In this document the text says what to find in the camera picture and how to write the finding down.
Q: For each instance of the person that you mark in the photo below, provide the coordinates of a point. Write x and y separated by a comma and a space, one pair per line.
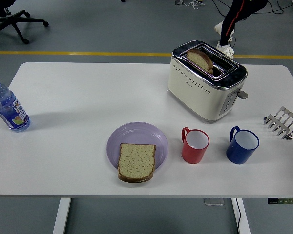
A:
228, 22

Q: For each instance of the white table leg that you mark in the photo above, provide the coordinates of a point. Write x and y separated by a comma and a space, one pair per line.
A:
61, 217
245, 219

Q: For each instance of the blue-capped water bottle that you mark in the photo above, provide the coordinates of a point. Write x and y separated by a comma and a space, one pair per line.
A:
9, 107

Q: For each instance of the blue enamel cup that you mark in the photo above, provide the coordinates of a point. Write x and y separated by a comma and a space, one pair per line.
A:
236, 153

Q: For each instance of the upright bread slice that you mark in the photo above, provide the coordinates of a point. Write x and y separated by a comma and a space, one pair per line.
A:
199, 59

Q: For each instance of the metal toast rack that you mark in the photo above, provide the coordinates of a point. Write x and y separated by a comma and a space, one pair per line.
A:
284, 120

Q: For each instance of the black office chair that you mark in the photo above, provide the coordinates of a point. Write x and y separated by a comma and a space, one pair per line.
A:
13, 20

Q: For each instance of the red enamel cup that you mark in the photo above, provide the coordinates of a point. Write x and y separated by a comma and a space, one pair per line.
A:
193, 154

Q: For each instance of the purple plate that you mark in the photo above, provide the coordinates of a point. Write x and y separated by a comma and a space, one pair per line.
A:
136, 132

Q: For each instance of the cream chrome toaster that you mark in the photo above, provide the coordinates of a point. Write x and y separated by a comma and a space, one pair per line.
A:
193, 97

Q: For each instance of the clear bracket under table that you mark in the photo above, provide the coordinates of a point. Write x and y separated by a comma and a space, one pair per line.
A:
213, 202

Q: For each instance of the flat bread slice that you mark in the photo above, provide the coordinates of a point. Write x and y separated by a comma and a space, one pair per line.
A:
136, 162

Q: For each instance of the black table control panel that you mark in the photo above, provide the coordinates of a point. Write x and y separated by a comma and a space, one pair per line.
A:
283, 201

